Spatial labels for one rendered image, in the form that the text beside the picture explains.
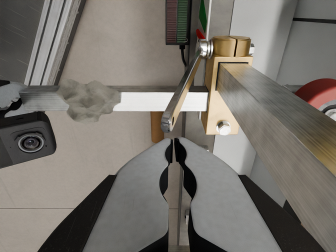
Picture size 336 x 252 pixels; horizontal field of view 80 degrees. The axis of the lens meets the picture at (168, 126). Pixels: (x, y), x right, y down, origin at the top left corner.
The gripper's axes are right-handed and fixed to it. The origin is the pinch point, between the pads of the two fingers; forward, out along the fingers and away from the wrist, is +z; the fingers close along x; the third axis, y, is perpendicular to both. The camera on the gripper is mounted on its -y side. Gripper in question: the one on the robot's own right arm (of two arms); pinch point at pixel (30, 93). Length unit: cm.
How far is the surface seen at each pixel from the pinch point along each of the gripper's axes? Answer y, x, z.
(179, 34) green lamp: -24.1, -7.4, 12.4
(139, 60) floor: -7, 12, 83
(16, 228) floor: 113, 159, 83
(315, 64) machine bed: -50, -3, 9
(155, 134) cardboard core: -15, 55, 75
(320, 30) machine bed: -50, -8, 11
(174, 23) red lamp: -23.1, -9.3, 12.4
